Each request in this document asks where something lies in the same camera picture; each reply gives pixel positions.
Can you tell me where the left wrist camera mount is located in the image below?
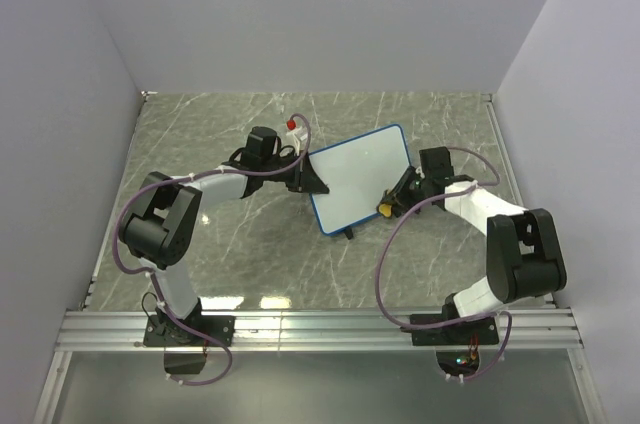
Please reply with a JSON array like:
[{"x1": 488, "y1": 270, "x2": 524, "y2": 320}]
[{"x1": 284, "y1": 119, "x2": 308, "y2": 155}]

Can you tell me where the aluminium front rail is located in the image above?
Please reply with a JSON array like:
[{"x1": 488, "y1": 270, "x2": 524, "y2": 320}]
[{"x1": 54, "y1": 307, "x2": 583, "y2": 353}]

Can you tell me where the wire whiteboard stand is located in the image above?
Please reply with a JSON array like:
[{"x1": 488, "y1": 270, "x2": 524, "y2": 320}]
[{"x1": 343, "y1": 226, "x2": 354, "y2": 240}]

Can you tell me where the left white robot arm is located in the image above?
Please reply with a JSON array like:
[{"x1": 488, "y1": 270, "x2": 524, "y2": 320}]
[{"x1": 114, "y1": 114, "x2": 329, "y2": 346}]

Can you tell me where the blue framed whiteboard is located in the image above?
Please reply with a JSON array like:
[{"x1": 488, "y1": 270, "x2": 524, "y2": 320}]
[{"x1": 309, "y1": 124, "x2": 410, "y2": 236}]

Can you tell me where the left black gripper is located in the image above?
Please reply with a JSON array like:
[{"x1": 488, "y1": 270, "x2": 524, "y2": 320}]
[{"x1": 262, "y1": 152, "x2": 328, "y2": 196}]

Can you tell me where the aluminium right side rail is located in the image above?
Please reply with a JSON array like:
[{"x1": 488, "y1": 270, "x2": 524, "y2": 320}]
[{"x1": 482, "y1": 93, "x2": 556, "y2": 308}]

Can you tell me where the aluminium rail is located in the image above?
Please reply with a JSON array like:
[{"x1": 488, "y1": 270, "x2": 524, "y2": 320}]
[
  {"x1": 54, "y1": 307, "x2": 583, "y2": 353},
  {"x1": 482, "y1": 93, "x2": 556, "y2": 308}
]

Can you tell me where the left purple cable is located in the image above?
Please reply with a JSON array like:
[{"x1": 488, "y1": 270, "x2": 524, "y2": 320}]
[{"x1": 114, "y1": 113, "x2": 310, "y2": 388}]

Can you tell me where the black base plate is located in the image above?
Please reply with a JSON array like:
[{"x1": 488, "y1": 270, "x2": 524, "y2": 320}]
[
  {"x1": 404, "y1": 317, "x2": 500, "y2": 346},
  {"x1": 142, "y1": 313, "x2": 236, "y2": 348}
]

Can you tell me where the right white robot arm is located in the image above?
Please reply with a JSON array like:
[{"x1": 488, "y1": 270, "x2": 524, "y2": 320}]
[{"x1": 374, "y1": 147, "x2": 567, "y2": 344}]

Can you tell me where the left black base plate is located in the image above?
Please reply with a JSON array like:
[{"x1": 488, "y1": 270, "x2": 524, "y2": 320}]
[{"x1": 142, "y1": 313, "x2": 236, "y2": 348}]

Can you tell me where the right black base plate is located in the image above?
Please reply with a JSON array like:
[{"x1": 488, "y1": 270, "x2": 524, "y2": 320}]
[{"x1": 404, "y1": 317, "x2": 500, "y2": 346}]

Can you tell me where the yellow eraser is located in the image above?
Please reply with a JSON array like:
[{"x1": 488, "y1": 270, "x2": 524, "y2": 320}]
[{"x1": 377, "y1": 202, "x2": 394, "y2": 218}]

